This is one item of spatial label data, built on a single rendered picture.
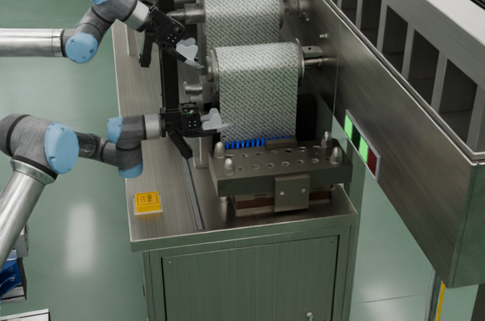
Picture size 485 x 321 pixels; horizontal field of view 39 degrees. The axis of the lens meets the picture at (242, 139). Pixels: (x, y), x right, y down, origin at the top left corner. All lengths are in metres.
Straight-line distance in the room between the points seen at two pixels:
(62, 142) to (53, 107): 2.96
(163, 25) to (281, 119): 0.46
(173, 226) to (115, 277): 1.25
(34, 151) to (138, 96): 1.04
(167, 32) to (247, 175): 0.46
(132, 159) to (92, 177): 1.83
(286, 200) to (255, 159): 0.15
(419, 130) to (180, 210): 0.83
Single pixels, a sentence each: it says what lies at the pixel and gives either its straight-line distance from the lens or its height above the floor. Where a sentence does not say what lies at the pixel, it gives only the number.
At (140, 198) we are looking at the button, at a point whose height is 0.92.
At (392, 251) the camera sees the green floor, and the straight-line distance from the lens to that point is 3.34.
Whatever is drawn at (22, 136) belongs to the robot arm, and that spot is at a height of 1.27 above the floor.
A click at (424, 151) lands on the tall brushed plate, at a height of 1.36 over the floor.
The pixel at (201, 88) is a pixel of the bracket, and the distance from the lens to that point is 2.07.
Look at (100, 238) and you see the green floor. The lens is 3.41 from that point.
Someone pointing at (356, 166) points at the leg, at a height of 0.80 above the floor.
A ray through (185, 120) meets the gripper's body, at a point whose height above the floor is 1.14.
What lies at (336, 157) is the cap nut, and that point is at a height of 1.05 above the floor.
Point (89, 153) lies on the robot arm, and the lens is 2.07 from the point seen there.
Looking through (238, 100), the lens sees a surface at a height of 1.17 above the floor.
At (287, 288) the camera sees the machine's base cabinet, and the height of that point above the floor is 0.64.
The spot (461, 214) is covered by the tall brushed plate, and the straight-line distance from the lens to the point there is 1.35.
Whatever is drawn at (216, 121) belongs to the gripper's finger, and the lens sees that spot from 2.02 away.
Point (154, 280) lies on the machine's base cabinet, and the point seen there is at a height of 0.74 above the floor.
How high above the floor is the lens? 2.10
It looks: 31 degrees down
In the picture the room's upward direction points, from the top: straight up
